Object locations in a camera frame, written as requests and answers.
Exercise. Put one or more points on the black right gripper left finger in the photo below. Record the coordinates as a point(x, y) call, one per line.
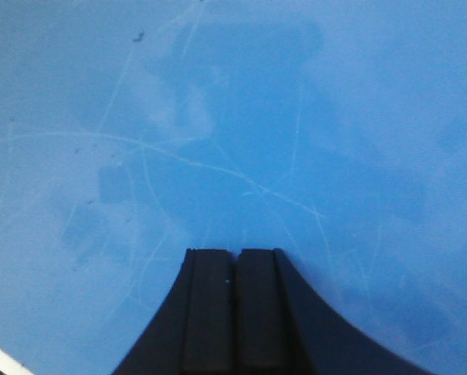
point(192, 332)

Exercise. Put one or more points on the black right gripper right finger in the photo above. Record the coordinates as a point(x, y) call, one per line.
point(285, 327)

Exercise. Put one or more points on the blue framed door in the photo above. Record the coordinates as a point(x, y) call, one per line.
point(131, 131)

